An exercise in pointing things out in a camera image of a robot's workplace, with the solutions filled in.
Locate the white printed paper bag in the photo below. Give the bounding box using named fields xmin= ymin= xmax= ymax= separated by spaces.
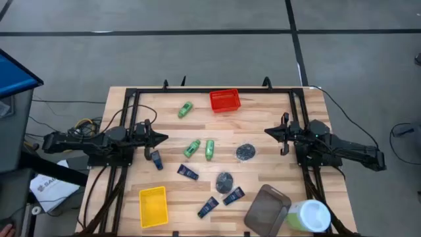
xmin=29 ymin=160 xmax=81 ymax=213

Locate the black metal table frame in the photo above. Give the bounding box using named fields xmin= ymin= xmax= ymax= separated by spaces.
xmin=77 ymin=76 xmax=361 ymax=237

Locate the long black arm cable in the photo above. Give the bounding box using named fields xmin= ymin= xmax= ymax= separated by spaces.
xmin=309 ymin=85 xmax=380 ymax=149

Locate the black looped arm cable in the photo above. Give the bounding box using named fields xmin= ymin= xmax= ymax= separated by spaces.
xmin=101 ymin=104 xmax=158 ymax=132

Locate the grey cart with blue top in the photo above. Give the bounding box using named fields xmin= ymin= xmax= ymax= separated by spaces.
xmin=0 ymin=48 xmax=89 ymax=231

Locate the yellow plastic basket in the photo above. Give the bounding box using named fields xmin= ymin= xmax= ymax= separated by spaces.
xmin=139 ymin=186 xmax=169 ymax=229

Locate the red plastic basket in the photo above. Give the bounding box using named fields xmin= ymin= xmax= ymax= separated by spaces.
xmin=209 ymin=88 xmax=242 ymax=114

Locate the yellow cable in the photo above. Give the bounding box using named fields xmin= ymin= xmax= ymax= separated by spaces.
xmin=74 ymin=118 xmax=95 ymax=130

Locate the green travel bottle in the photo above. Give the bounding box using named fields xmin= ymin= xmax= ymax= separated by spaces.
xmin=205 ymin=140 xmax=215 ymax=161
xmin=184 ymin=139 xmax=201 ymax=159
xmin=178 ymin=101 xmax=194 ymax=119

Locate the green canister with white lid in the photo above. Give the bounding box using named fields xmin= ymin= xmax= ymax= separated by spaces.
xmin=285 ymin=199 xmax=332 ymax=233

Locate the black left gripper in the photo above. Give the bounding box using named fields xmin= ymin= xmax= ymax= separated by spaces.
xmin=133 ymin=118 xmax=169 ymax=161

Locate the black round puff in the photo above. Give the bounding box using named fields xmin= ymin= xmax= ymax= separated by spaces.
xmin=215 ymin=171 xmax=234 ymax=194
xmin=235 ymin=143 xmax=257 ymax=162

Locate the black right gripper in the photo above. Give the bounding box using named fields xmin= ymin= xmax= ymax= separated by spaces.
xmin=264 ymin=113 xmax=302 ymax=156

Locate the person's hand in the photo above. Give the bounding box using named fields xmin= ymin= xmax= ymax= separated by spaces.
xmin=0 ymin=223 xmax=16 ymax=237

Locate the black floor cable bundle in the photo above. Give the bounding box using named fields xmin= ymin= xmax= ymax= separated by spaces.
xmin=24 ymin=95 xmax=107 ymax=141

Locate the brown translucent tray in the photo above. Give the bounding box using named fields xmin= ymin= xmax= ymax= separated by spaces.
xmin=243 ymin=184 xmax=292 ymax=237

